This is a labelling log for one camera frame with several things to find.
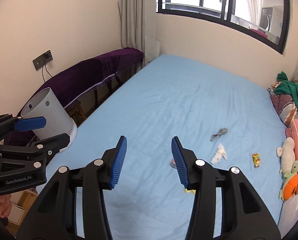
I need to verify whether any washing machine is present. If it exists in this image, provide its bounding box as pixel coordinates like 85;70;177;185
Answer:
259;6;274;32

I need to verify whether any green orange turtle plush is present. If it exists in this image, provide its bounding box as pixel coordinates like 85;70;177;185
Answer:
279;160;298;200

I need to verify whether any person's left hand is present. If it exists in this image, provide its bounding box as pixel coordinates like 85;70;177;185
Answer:
0;194;12;218

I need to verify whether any grey wrapper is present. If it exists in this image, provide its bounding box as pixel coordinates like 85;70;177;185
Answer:
210;127;229;142

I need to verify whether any grey power cable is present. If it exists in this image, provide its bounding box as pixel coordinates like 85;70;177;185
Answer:
41;64;53;82

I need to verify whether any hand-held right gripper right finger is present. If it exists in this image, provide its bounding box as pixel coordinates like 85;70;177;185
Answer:
171;136;282;240

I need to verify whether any light blue bed sheet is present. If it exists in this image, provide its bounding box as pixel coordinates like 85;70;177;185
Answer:
35;54;293;240

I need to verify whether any yellow snack wrapper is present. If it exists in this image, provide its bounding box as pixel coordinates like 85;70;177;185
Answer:
251;153;262;168

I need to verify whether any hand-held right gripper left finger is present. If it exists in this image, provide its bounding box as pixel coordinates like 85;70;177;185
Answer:
16;135;128;240

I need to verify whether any dark wall socket plate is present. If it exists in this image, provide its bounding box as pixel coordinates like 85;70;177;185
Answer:
32;50;54;72

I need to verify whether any purple velvet cover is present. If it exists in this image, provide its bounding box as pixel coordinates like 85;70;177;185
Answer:
4;47;144;145

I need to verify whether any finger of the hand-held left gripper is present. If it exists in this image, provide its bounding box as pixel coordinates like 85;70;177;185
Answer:
0;114;47;144
0;132;71;167

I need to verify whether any white plush toy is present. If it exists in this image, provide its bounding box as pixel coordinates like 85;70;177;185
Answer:
276;137;295;174

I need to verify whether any white duvet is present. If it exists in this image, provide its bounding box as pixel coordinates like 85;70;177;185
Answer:
277;185;298;235

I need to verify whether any grey waste bin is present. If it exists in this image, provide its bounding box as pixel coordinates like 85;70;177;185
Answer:
20;87;78;154

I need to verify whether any beige storage box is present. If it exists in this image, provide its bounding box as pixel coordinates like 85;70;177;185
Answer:
8;189;39;233

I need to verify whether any white tissue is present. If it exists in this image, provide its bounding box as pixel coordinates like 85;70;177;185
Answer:
210;143;228;165

